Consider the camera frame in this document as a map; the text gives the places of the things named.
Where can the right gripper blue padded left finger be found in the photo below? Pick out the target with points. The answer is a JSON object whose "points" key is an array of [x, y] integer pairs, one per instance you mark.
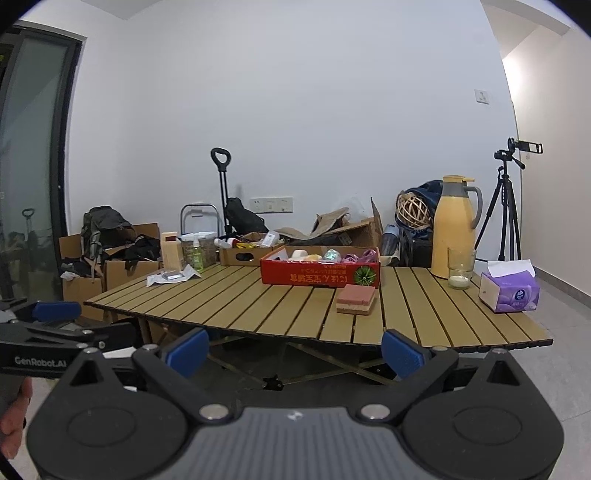
{"points": [[187, 353]]}

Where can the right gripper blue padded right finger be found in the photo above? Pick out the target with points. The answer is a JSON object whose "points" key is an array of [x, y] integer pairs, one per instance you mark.
{"points": [[403, 355]]}

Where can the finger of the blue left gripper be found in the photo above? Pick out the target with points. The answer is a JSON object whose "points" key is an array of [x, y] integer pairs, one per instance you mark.
{"points": [[60, 311]]}

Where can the pink satin pouch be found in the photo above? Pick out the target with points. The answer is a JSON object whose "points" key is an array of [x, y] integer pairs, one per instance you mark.
{"points": [[369, 256], [351, 259]]}

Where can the red cardboard box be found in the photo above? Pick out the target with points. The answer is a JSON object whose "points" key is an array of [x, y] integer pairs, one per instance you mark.
{"points": [[278, 269]]}

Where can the iridescent green pouch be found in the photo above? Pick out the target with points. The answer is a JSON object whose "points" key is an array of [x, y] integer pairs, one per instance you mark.
{"points": [[333, 256]]}

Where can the white round soft ball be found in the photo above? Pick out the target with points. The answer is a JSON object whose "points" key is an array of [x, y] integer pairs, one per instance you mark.
{"points": [[299, 254]]}

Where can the person left hand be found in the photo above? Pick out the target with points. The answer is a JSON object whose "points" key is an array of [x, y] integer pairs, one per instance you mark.
{"points": [[13, 420]]}

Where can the floor cardboard box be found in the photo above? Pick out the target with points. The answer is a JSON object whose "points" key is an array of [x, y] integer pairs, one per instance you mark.
{"points": [[110, 275]]}

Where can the wooden slat folding table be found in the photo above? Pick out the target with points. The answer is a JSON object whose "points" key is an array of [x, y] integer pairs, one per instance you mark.
{"points": [[235, 301]]}

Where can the pink layered sponge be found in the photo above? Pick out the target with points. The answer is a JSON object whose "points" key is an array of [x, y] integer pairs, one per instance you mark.
{"points": [[356, 299]]}

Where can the white plastic packet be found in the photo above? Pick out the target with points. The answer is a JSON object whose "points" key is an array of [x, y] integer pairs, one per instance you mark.
{"points": [[168, 277]]}

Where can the black backpack on boxes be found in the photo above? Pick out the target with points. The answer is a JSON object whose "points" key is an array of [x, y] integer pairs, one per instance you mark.
{"points": [[103, 228]]}

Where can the green spray bottle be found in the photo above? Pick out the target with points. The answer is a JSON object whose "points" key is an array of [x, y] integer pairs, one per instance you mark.
{"points": [[196, 258]]}

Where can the wooden box with label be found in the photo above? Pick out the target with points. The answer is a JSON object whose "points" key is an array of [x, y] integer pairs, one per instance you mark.
{"points": [[171, 251]]}

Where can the glass candle jar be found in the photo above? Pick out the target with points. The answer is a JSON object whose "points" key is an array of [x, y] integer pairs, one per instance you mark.
{"points": [[461, 264]]}

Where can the dark blue bag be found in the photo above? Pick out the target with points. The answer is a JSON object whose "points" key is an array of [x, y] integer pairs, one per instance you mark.
{"points": [[417, 245]]}

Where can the brown cardboard tray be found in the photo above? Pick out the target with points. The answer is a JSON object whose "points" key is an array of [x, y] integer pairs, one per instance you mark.
{"points": [[244, 250]]}

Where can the grey water bottle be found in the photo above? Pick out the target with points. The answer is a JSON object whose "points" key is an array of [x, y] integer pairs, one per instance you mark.
{"points": [[390, 245]]}

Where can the purple tissue pack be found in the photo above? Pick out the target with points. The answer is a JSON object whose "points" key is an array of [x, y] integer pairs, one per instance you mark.
{"points": [[510, 286]]}

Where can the grey folding stool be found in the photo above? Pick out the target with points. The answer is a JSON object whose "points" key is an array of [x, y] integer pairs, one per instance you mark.
{"points": [[199, 217]]}

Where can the yellow thermos jug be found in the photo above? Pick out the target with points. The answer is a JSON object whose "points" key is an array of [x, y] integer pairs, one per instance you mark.
{"points": [[457, 216]]}

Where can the black bag by trolley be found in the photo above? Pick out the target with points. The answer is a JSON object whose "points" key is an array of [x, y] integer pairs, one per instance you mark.
{"points": [[241, 220]]}

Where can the open cardboard box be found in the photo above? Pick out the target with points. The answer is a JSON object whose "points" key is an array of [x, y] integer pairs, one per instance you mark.
{"points": [[339, 228]]}

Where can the woven rattan ball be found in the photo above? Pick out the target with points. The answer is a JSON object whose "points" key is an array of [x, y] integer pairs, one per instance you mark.
{"points": [[412, 211]]}

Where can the glass sliding door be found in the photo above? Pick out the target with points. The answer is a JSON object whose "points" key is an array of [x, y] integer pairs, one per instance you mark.
{"points": [[37, 76]]}

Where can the wall power socket strip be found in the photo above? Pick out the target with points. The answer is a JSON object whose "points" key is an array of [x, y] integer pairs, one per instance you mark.
{"points": [[266, 205]]}

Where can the black camera tripod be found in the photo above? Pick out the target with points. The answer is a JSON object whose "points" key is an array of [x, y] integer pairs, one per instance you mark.
{"points": [[510, 247]]}

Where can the black trolley handle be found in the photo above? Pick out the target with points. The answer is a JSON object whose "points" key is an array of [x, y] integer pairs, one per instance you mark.
{"points": [[222, 158]]}

